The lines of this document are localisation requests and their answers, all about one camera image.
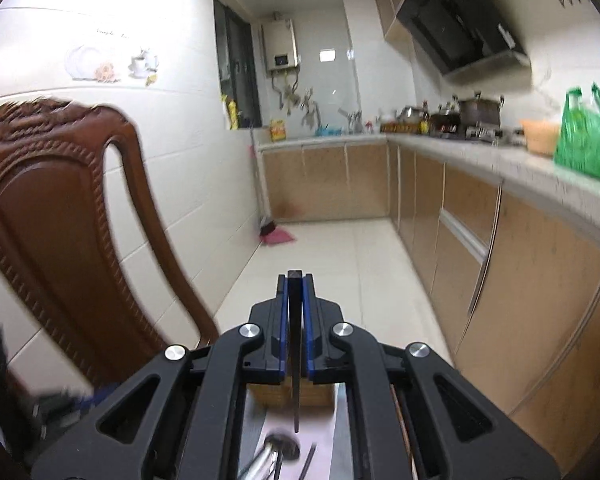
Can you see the black wok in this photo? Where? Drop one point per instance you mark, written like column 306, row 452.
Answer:
column 445, row 121

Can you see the black range hood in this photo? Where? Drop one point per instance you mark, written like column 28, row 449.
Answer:
column 450, row 20

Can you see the dark window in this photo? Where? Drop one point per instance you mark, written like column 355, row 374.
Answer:
column 237, row 65

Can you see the green plastic bag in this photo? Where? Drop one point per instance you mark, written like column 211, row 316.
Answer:
column 582, row 145

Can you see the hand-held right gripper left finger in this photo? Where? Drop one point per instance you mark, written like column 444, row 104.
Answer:
column 284, row 320

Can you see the metal pot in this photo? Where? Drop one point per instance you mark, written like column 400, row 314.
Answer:
column 410, row 114

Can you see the kitchen base cabinets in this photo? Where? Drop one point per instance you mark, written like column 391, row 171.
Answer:
column 530, row 285

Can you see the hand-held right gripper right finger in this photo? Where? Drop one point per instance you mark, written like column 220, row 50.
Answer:
column 310, row 320

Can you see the wooden utensil holder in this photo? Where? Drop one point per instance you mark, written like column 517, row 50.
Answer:
column 270, row 395

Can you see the carved wooden chair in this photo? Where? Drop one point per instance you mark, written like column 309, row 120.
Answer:
column 55, row 220

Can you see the gas water heater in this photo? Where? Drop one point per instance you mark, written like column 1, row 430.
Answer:
column 280, row 42

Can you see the yellow packet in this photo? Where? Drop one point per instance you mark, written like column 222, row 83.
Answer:
column 278, row 131

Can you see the gas stove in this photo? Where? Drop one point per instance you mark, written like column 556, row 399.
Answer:
column 480, row 134

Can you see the lidded cooking pot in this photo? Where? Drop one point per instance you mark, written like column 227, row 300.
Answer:
column 480, row 112

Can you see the broom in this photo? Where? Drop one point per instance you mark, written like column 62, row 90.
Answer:
column 260, row 185

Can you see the pink cloth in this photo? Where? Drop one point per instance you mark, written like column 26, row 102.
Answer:
column 320, row 427

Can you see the metal ladle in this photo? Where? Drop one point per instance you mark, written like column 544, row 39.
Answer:
column 280, row 446

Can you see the black chopstick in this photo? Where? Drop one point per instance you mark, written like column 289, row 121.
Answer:
column 295, row 340
column 307, row 460

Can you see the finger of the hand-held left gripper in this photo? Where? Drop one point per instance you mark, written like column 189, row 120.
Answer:
column 65, row 410

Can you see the teal sink rack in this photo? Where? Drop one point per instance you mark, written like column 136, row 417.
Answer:
column 330, row 131

